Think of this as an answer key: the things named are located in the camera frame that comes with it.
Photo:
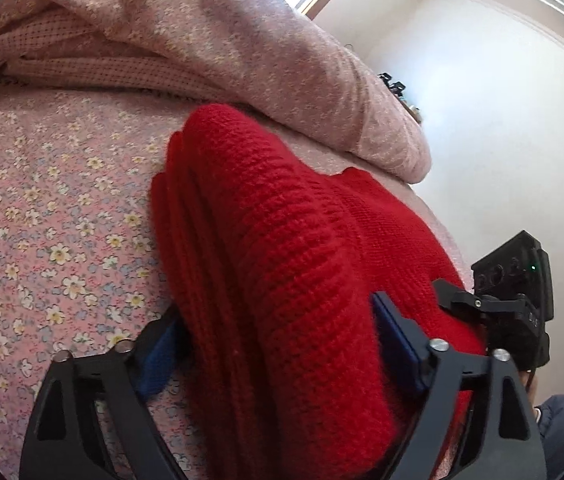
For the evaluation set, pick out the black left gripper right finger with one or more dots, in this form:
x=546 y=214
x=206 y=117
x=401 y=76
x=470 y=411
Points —
x=470 y=408

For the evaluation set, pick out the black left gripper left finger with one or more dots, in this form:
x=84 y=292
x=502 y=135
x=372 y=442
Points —
x=64 y=438

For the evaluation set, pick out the red knitted garment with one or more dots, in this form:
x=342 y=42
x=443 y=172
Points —
x=272 y=267

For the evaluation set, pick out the small black figurines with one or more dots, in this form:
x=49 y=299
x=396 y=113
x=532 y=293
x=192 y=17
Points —
x=394 y=86

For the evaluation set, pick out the pink floral bed sheet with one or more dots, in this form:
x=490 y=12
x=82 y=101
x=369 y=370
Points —
x=80 y=268

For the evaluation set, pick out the pink floral quilt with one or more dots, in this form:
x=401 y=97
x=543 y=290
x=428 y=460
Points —
x=261 y=53

